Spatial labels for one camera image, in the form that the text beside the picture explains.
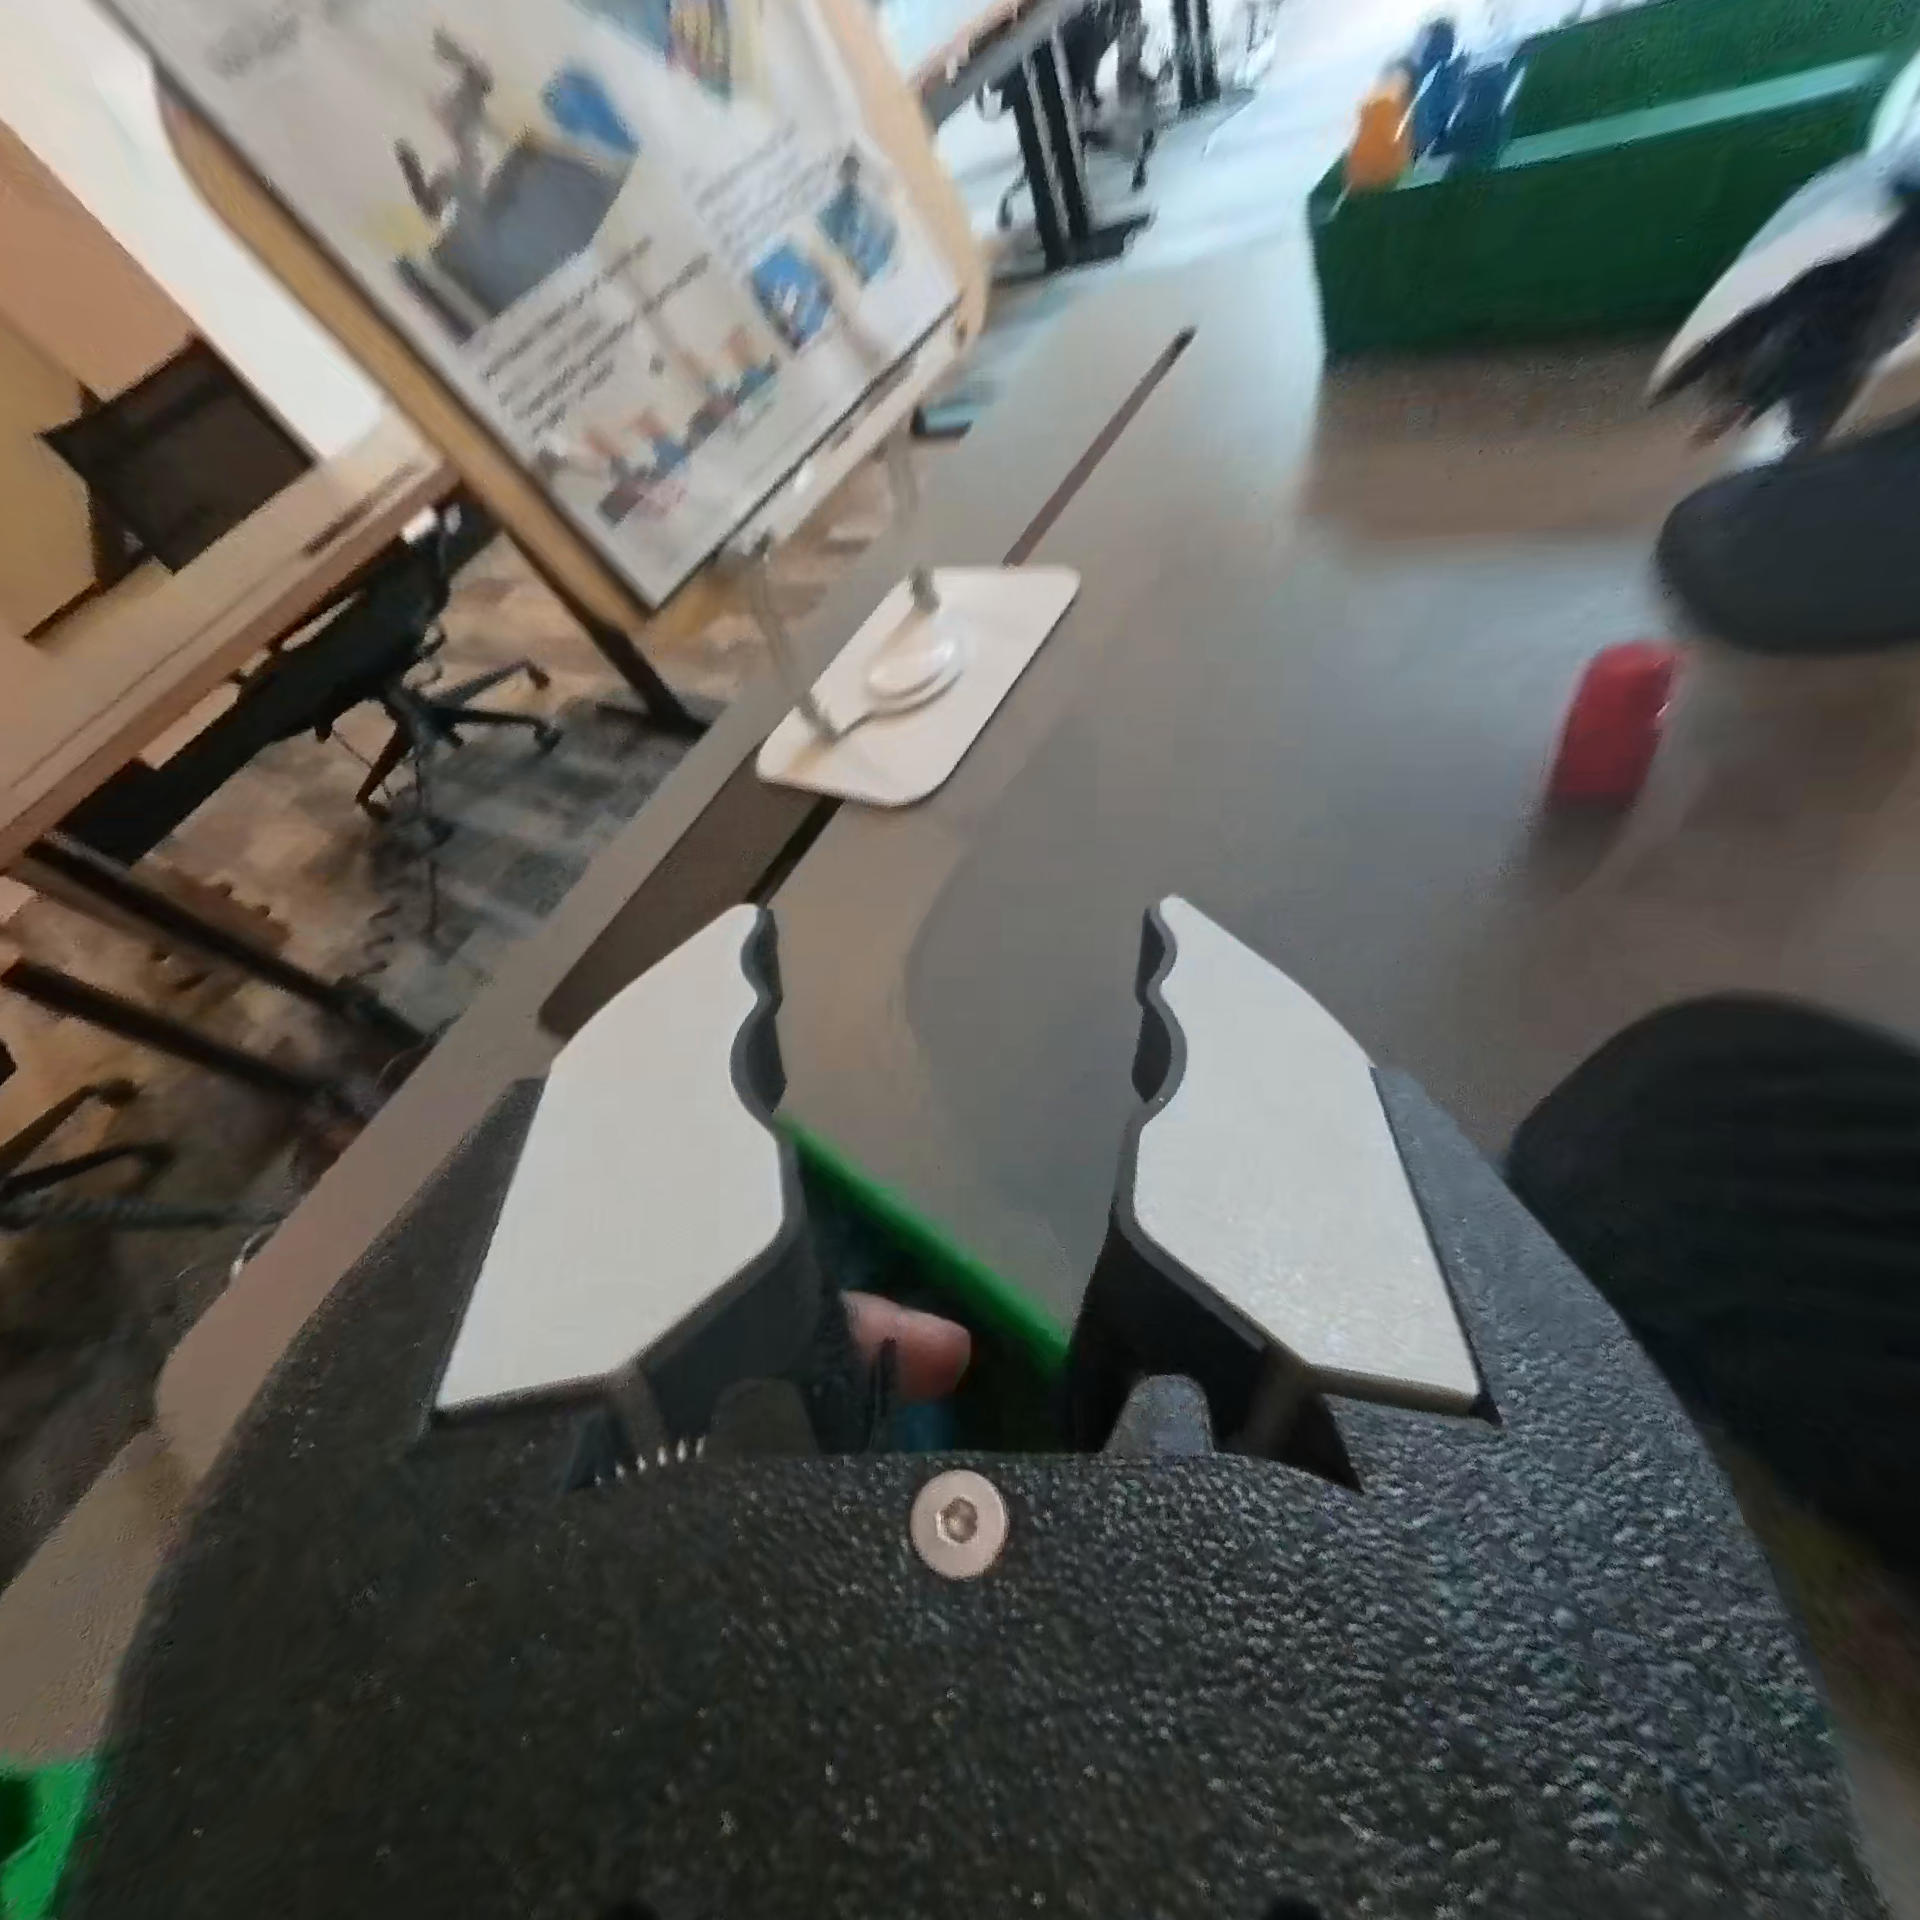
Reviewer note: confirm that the poster board on easel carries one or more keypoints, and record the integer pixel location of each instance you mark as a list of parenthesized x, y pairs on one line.
[(600, 270)]

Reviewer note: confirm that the person's right forearm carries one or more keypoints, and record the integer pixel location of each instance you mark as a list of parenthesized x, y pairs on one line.
[(1740, 1260)]

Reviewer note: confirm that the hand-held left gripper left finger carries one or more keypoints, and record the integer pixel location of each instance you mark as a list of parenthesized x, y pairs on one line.
[(630, 1184)]

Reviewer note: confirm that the orange mega block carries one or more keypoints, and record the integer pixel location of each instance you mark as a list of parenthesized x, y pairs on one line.
[(1372, 139)]

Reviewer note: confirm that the light wooden desk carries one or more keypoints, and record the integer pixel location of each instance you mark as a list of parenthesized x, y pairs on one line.
[(181, 645)]

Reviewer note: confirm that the desk with black legs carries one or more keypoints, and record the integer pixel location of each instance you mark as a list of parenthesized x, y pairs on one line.
[(1050, 134)]

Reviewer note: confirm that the black swivel chair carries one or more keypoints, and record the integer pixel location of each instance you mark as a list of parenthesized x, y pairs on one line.
[(1124, 82)]

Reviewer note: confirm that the green plastic bin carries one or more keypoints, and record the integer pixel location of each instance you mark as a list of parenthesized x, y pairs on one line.
[(1574, 211)]

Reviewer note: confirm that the white monitor stand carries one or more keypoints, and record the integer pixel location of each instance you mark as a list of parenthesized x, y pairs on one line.
[(930, 682)]

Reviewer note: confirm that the person's left hand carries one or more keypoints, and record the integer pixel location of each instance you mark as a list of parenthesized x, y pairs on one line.
[(909, 1346)]

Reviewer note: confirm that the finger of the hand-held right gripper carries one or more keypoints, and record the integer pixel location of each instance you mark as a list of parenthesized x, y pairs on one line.
[(1899, 117), (1762, 285)]

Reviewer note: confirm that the red mega block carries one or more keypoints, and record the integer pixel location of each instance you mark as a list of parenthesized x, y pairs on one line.
[(1613, 729)]

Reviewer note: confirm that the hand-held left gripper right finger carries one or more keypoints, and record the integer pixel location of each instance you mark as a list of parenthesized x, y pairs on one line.
[(1275, 1184)]

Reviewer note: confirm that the black office chair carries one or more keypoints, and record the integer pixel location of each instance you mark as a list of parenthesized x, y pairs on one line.
[(413, 660)]

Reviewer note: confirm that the green plastic object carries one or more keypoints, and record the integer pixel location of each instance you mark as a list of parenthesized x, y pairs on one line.
[(939, 1253)]

